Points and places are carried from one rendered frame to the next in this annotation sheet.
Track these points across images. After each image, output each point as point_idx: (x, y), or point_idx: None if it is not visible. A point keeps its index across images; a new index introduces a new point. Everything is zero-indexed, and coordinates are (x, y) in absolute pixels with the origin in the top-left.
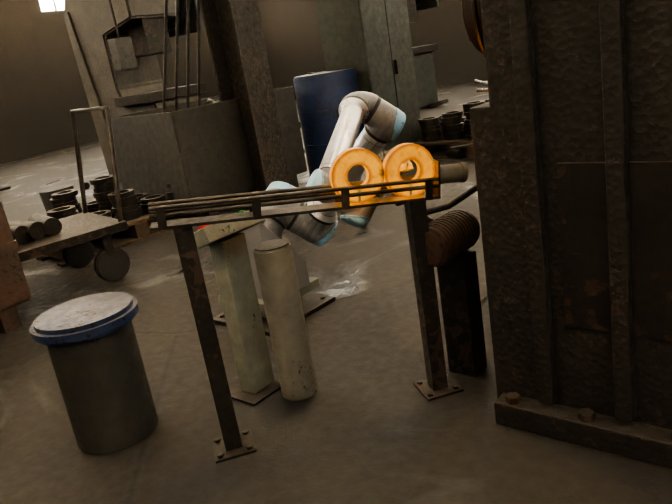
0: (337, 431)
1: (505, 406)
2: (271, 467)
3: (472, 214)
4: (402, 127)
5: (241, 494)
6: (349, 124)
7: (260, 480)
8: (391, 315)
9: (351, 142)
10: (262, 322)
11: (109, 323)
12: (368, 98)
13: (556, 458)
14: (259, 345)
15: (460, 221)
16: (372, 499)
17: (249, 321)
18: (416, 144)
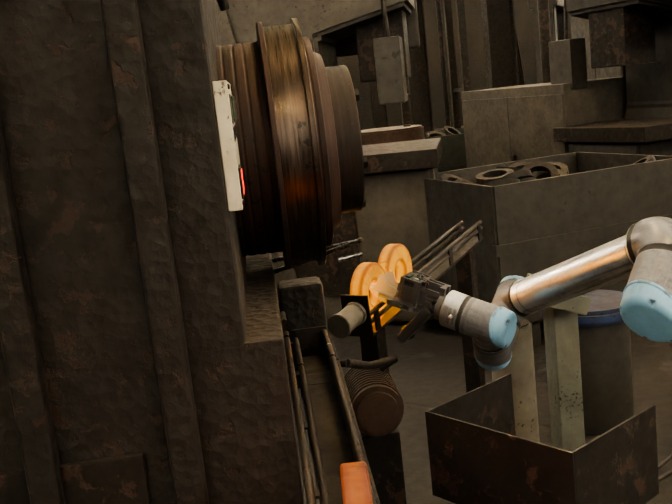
0: (423, 489)
1: None
2: (427, 457)
3: (358, 395)
4: (621, 315)
5: (417, 443)
6: (584, 255)
7: (419, 451)
8: None
9: (559, 277)
10: (560, 414)
11: (541, 309)
12: (638, 236)
13: None
14: (557, 433)
15: (352, 383)
16: None
17: (552, 399)
18: (356, 268)
